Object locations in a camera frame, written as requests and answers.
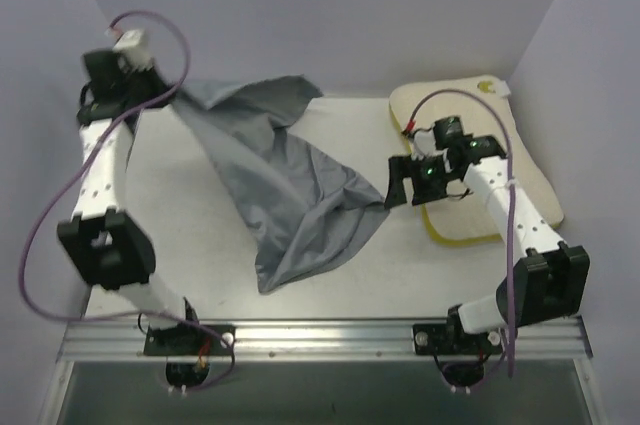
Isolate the cream pillow yellow edge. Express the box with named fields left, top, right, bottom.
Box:
left=389, top=75, right=564, bottom=247

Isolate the grey pillowcase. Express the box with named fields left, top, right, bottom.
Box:
left=172, top=76, right=389, bottom=294

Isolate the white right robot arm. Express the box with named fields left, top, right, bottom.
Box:
left=384, top=116, right=590, bottom=354

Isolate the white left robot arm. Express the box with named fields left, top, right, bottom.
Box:
left=57, top=45, right=202, bottom=356

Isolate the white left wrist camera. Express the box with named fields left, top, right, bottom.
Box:
left=108, top=28, right=154, bottom=70

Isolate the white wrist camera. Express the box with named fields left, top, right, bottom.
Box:
left=108, top=28, right=154, bottom=70
left=409, top=127, right=435, bottom=148

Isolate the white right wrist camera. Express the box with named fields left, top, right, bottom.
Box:
left=409, top=127, right=435, bottom=148

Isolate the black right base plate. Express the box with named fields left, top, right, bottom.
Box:
left=412, top=322, right=503, bottom=358

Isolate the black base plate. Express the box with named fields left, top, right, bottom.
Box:
left=412, top=322, right=503, bottom=358
left=143, top=324, right=236, bottom=357

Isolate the aluminium front rail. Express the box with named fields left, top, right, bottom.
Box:
left=55, top=317, right=594, bottom=364

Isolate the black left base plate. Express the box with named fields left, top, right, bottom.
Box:
left=143, top=324, right=236, bottom=357

